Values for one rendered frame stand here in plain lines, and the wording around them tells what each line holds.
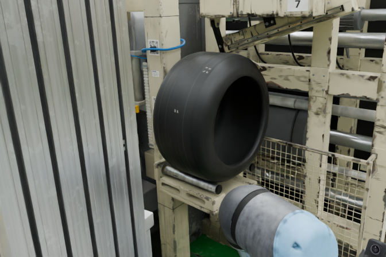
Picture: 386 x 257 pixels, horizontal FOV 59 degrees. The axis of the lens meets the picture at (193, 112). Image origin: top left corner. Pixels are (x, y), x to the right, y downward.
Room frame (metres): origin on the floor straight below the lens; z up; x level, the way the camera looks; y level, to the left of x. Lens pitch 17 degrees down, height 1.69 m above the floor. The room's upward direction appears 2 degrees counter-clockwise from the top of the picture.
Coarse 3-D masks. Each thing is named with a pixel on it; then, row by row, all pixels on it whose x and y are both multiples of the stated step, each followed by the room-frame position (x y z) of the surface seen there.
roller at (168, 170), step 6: (168, 168) 1.57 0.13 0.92; (174, 168) 1.56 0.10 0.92; (168, 174) 1.57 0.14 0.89; (174, 174) 1.53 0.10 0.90; (180, 174) 1.51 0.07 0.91; (186, 174) 1.49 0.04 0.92; (186, 180) 1.48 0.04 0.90; (192, 180) 1.45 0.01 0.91; (198, 180) 1.44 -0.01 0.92; (204, 180) 1.43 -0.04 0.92; (198, 186) 1.43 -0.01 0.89; (204, 186) 1.40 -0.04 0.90; (210, 186) 1.38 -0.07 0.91; (216, 186) 1.37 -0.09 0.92; (216, 192) 1.36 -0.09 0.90
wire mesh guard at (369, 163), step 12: (288, 144) 1.65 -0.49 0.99; (336, 156) 1.49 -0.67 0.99; (348, 156) 1.46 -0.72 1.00; (300, 180) 1.60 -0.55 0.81; (324, 180) 1.52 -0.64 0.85; (312, 192) 1.56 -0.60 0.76; (348, 204) 1.44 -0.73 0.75; (216, 216) 1.97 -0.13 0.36; (336, 216) 1.48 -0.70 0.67; (360, 228) 1.39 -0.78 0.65; (360, 240) 1.39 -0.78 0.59; (360, 252) 1.38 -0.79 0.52
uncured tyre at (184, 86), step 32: (192, 64) 1.47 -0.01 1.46; (224, 64) 1.42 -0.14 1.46; (160, 96) 1.42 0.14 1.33; (192, 96) 1.32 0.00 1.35; (224, 96) 1.84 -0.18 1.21; (256, 96) 1.73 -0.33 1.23; (160, 128) 1.38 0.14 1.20; (192, 128) 1.28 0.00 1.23; (224, 128) 1.80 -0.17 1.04; (256, 128) 1.70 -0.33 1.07; (192, 160) 1.29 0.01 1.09; (224, 160) 1.63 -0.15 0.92
